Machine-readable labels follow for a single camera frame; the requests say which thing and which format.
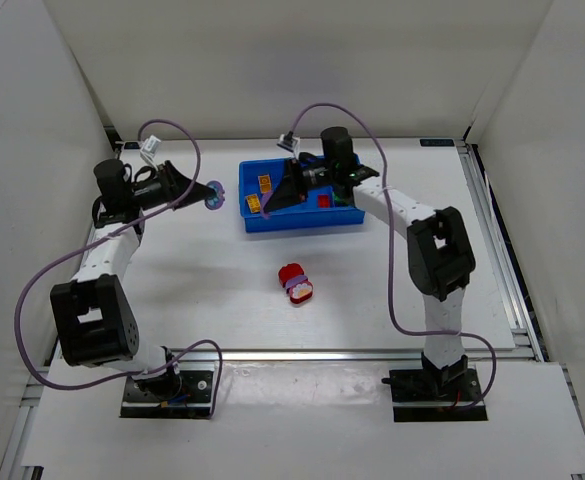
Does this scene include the yellow rounded lego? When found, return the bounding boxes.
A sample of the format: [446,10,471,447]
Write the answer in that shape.
[257,174,272,195]

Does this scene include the small red lego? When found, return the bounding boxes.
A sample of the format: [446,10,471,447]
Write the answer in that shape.
[317,194,333,209]

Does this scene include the purple flower lego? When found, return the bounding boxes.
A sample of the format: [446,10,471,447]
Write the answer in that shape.
[205,180,225,211]

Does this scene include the red curved lego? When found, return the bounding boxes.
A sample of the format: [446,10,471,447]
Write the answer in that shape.
[278,263,305,288]

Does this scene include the red flower lego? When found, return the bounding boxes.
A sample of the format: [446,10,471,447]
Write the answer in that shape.
[288,281,314,305]

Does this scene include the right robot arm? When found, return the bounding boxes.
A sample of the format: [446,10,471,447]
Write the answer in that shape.
[262,127,476,392]

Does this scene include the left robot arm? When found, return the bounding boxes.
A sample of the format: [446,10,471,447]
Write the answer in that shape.
[50,159,224,399]

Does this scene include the blue divided bin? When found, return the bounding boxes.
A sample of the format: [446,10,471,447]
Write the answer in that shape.
[238,157,366,234]

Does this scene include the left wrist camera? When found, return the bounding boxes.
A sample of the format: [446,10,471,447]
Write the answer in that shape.
[139,135,162,166]

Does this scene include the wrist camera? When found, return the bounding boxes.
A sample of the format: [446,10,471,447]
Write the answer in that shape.
[277,131,299,154]
[139,135,162,166]

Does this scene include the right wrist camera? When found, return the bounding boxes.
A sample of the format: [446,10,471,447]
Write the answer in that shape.
[277,131,299,154]

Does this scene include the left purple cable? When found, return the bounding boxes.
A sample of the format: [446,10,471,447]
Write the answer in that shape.
[14,118,223,420]

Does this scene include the purple cable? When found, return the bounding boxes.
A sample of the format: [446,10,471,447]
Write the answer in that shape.
[14,118,223,420]
[291,103,497,411]

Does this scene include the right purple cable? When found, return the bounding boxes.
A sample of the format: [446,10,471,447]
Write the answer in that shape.
[291,103,497,411]

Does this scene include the aluminium frame rail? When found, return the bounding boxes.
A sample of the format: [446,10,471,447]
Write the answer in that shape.
[46,347,543,362]

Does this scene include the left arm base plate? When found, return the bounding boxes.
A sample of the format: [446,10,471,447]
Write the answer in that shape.
[119,362,217,420]

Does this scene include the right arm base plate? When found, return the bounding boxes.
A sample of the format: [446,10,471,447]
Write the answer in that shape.
[381,368,488,423]

